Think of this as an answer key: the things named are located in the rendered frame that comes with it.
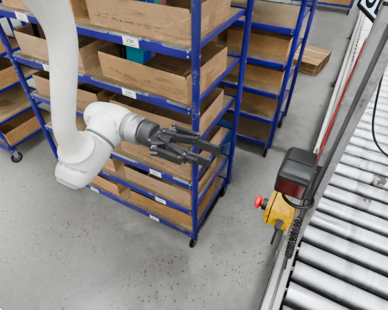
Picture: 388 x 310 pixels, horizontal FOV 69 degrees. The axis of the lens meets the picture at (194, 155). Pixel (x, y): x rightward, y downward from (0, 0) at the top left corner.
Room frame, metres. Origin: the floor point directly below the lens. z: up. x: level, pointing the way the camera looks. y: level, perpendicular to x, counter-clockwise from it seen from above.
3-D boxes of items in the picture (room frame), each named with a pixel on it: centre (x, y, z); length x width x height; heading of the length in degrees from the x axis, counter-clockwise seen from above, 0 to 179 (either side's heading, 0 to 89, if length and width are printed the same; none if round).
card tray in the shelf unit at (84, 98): (1.29, 0.53, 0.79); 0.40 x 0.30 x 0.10; 63
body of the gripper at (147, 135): (0.64, 0.11, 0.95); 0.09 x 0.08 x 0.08; 62
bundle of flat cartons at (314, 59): (3.21, -1.18, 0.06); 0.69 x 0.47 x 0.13; 52
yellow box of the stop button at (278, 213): (0.43, -0.21, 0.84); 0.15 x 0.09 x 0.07; 152
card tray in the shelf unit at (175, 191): (1.06, 0.12, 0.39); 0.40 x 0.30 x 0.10; 62
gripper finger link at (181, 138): (0.63, 0.04, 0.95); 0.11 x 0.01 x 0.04; 78
